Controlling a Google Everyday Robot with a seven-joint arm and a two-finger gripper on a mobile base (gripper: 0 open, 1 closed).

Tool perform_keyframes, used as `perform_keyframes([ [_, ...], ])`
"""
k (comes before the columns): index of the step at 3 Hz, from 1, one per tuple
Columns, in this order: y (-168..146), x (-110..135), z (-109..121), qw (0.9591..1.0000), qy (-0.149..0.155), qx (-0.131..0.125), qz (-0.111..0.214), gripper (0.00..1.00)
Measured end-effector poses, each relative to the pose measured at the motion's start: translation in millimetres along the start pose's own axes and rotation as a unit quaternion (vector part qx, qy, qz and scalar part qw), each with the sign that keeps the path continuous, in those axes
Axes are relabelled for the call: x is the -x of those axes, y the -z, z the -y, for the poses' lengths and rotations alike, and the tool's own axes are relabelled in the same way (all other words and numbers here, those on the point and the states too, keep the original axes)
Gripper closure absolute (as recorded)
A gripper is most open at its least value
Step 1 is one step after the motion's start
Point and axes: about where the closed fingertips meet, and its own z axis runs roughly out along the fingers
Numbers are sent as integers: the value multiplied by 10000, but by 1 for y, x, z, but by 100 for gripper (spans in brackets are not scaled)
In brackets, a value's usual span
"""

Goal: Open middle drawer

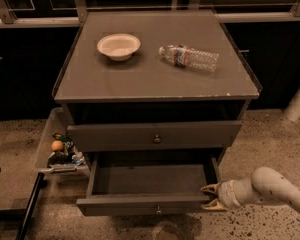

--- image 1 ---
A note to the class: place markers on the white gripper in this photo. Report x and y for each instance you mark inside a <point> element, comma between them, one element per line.
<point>228,194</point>

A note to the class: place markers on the grey drawer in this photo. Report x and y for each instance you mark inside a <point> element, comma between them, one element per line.
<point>154,136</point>
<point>135,186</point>

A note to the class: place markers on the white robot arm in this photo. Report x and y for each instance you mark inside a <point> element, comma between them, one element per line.
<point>265,186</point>

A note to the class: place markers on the grey top drawer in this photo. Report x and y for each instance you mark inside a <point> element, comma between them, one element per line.
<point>154,136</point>

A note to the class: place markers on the grey drawer cabinet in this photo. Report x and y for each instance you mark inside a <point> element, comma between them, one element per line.
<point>146,88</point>

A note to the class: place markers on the small plastic bottle in bin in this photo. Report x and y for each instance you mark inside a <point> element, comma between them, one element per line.
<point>78,159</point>

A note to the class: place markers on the clear plastic water bottle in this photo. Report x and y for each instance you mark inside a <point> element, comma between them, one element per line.
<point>185,56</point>

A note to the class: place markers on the clear plastic storage bin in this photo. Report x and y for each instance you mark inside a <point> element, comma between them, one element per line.
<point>56,123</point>

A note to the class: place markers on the orange fruit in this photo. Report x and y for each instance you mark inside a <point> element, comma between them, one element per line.
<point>57,145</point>

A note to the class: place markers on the white paper bowl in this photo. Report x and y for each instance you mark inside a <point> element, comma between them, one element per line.
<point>118,47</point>

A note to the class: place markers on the black metal bar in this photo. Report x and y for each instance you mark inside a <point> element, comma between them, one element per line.
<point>30,207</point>

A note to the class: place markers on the white post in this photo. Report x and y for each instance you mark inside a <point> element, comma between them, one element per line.
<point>292,111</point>

